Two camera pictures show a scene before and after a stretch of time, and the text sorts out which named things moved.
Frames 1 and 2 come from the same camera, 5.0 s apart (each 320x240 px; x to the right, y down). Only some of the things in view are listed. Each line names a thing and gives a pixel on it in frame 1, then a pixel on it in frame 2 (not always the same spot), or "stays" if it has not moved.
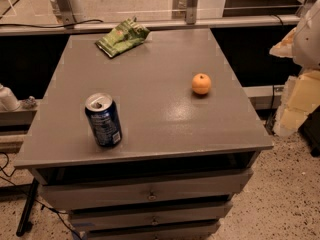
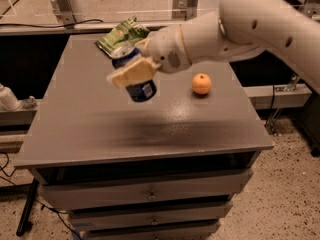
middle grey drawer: (143, 217) stays
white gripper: (307, 40) -> (165, 49)
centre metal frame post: (191, 3) stays
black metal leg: (27, 210) stays
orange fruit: (201, 84) stays
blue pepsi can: (104, 119) -> (137, 92)
